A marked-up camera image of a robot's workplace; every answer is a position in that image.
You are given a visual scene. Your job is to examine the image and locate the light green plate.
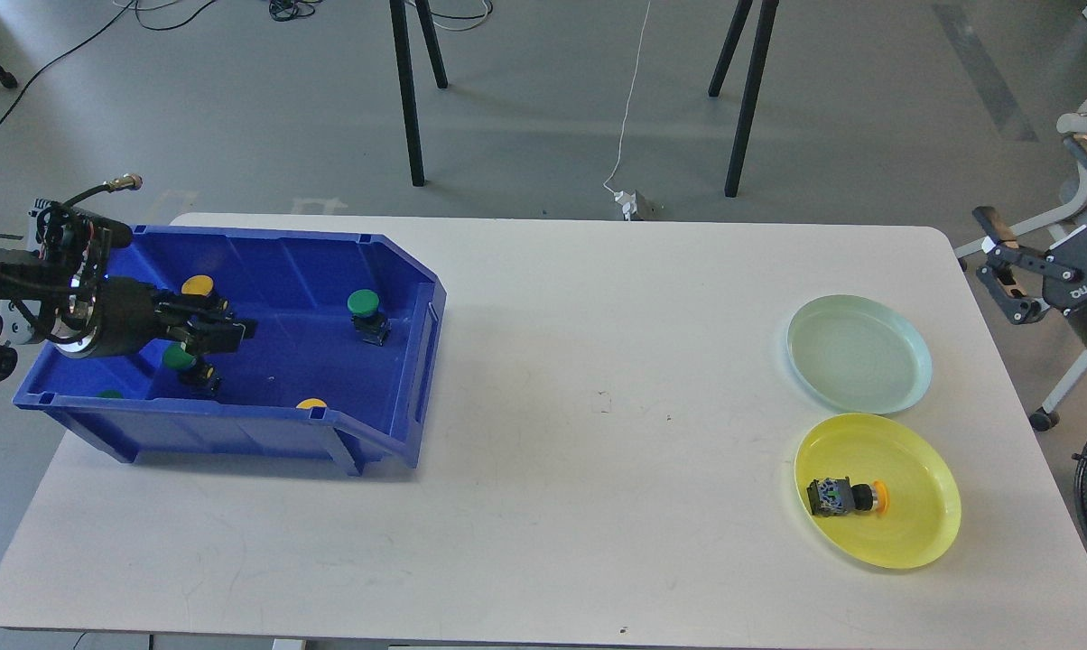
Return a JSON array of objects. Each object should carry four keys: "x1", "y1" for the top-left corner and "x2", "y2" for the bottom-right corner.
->
[{"x1": 785, "y1": 293, "x2": 934, "y2": 415}]

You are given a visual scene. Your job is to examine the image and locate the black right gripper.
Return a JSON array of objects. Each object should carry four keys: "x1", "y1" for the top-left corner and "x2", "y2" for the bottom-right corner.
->
[{"x1": 973, "y1": 135, "x2": 1087, "y2": 349}]

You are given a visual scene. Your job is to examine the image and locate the white cable with plug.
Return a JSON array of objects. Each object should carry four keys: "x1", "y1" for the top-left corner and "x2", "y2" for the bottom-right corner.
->
[{"x1": 603, "y1": 0, "x2": 664, "y2": 222}]

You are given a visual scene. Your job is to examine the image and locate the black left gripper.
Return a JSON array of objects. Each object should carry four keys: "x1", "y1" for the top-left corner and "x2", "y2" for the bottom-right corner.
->
[{"x1": 60, "y1": 276, "x2": 258, "y2": 359}]

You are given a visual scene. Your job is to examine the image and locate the black tripod left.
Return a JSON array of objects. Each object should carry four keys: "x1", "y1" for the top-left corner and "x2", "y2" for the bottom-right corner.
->
[{"x1": 387, "y1": 1, "x2": 449, "y2": 188}]

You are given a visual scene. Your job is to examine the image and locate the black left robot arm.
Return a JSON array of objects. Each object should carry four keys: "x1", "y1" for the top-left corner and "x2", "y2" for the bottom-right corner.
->
[{"x1": 0, "y1": 173, "x2": 257, "y2": 388}]

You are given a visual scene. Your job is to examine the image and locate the yellow plate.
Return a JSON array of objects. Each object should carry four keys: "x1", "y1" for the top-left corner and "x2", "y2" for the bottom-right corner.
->
[{"x1": 794, "y1": 413, "x2": 963, "y2": 571}]

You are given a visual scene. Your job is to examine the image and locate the black tripod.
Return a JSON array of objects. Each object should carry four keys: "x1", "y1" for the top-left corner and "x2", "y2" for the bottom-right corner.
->
[
  {"x1": 387, "y1": 1, "x2": 449, "y2": 188},
  {"x1": 705, "y1": 1, "x2": 780, "y2": 198}
]

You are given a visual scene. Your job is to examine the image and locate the yellow push button back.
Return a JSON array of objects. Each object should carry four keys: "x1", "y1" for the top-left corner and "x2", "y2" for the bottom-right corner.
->
[{"x1": 180, "y1": 274, "x2": 215, "y2": 299}]

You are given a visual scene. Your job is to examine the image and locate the black floor cables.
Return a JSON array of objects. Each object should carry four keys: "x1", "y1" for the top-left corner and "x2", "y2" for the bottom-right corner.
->
[{"x1": 0, "y1": 0, "x2": 495, "y2": 154}]

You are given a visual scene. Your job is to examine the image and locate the blue plastic bin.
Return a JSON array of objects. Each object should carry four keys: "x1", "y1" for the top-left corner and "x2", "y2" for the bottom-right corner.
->
[{"x1": 13, "y1": 226, "x2": 446, "y2": 476}]

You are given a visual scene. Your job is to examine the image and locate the green push button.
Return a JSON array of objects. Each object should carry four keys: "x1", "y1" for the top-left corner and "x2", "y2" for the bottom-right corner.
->
[
  {"x1": 346, "y1": 289, "x2": 391, "y2": 347},
  {"x1": 163, "y1": 342, "x2": 221, "y2": 399}
]

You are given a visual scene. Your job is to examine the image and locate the black tripod right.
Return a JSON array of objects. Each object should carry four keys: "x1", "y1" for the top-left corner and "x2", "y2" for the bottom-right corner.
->
[{"x1": 705, "y1": 1, "x2": 780, "y2": 198}]

